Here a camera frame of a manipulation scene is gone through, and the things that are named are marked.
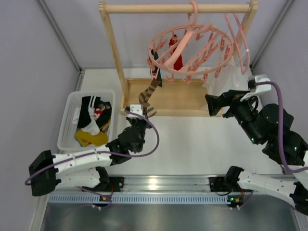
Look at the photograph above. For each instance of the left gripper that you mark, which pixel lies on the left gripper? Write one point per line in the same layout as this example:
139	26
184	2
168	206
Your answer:
139	121

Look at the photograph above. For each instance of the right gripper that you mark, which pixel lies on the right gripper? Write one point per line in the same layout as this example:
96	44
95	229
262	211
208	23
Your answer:
229	103

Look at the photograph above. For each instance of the brown striped sock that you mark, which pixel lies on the brown striped sock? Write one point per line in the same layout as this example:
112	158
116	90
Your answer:
144	97

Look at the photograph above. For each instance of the white sock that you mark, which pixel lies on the white sock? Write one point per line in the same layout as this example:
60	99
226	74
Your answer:
92	128

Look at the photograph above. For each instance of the black white-striped sock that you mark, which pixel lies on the black white-striped sock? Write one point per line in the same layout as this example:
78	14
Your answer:
87	102

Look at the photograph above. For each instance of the red sock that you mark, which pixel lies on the red sock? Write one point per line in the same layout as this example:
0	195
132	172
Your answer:
178	63

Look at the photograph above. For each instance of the teal sock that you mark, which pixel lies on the teal sock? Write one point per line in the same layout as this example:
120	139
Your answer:
156	71

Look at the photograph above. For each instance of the pink round clip hanger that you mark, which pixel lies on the pink round clip hanger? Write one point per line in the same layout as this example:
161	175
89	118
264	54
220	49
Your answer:
217	41

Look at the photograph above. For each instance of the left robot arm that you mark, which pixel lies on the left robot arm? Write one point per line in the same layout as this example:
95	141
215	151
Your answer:
86	169

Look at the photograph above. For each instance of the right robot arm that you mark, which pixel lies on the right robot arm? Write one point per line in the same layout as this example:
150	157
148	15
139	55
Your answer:
261	127

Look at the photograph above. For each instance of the pink clothes hanger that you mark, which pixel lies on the pink clothes hanger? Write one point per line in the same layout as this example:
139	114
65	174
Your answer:
241	52

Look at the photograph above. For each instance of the dark patterned socks pile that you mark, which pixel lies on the dark patterned socks pile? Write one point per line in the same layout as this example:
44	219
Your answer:
102	115

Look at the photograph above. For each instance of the white sheer garment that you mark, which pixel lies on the white sheer garment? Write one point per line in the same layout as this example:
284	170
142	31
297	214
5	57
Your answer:
226	80

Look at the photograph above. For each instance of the wooden clothes rack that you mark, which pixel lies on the wooden clothes rack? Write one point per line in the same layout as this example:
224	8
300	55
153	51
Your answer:
177	98

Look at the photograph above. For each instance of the yellow sock in basket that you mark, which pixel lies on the yellow sock in basket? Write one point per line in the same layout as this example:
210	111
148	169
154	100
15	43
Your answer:
85	139

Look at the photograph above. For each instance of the white plastic basket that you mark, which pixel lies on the white plastic basket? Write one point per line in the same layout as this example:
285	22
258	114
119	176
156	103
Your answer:
66	138

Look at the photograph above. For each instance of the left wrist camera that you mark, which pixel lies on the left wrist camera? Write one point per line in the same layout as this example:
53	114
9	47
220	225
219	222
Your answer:
134	111

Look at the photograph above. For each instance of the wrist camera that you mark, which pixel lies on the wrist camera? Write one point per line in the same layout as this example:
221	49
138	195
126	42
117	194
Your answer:
257	86
134	111

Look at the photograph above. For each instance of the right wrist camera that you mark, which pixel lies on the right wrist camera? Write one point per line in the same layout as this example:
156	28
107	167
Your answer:
257	86

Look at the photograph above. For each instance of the aluminium mounting rail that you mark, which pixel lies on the aluminium mounting rail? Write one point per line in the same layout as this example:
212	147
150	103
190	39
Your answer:
211	190

